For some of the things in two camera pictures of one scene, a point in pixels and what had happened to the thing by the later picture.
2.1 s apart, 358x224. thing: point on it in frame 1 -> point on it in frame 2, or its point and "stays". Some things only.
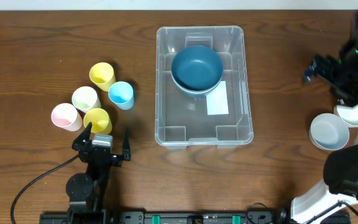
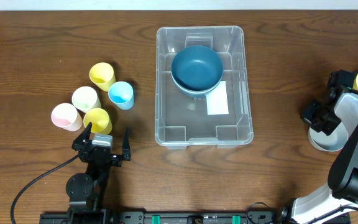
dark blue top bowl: (197, 68) stays
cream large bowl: (197, 81) stays
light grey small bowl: (329, 132) stays
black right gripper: (327, 69) -> (314, 115)
